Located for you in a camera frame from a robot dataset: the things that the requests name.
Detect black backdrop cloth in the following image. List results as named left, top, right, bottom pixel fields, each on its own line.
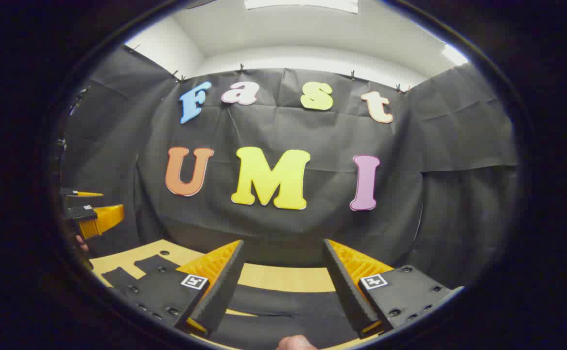
left=60, top=46, right=519, bottom=290

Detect ceiling light panel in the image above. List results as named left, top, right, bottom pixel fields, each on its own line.
left=441, top=44, right=469, bottom=67
left=244, top=0, right=360, bottom=14

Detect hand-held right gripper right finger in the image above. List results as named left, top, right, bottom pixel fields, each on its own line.
left=322, top=238, right=464, bottom=340

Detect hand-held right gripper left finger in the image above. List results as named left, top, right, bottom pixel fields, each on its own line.
left=116, top=239, right=246, bottom=338

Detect dark jeans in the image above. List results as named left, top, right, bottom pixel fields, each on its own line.
left=101, top=254, right=361, bottom=350

